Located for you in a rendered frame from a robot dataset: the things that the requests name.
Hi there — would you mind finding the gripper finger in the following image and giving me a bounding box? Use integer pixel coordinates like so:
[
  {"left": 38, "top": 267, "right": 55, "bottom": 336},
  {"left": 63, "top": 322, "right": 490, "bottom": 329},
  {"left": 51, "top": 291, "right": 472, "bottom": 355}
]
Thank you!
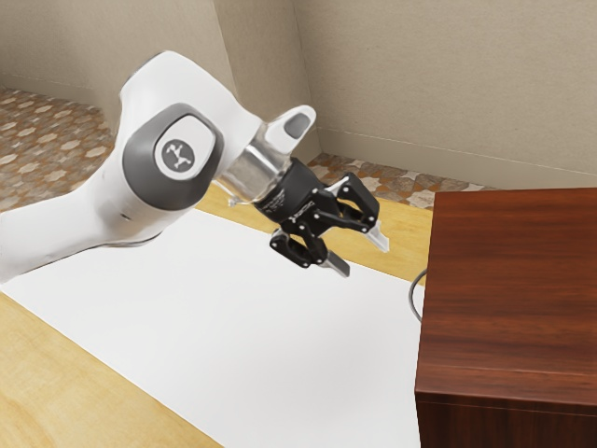
[
  {"left": 269, "top": 221, "right": 352, "bottom": 279},
  {"left": 320, "top": 171, "right": 390, "bottom": 254}
]

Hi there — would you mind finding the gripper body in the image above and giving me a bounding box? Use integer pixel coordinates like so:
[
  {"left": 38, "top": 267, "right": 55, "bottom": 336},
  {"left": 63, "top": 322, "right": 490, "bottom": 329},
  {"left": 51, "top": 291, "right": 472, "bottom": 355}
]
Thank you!
[{"left": 253, "top": 157, "right": 335, "bottom": 238}]

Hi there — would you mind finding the dark brown wooden drawer cabinet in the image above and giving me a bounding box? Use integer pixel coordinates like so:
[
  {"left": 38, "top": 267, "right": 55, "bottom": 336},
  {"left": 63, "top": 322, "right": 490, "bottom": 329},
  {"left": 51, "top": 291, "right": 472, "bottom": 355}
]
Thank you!
[{"left": 409, "top": 186, "right": 597, "bottom": 448}]

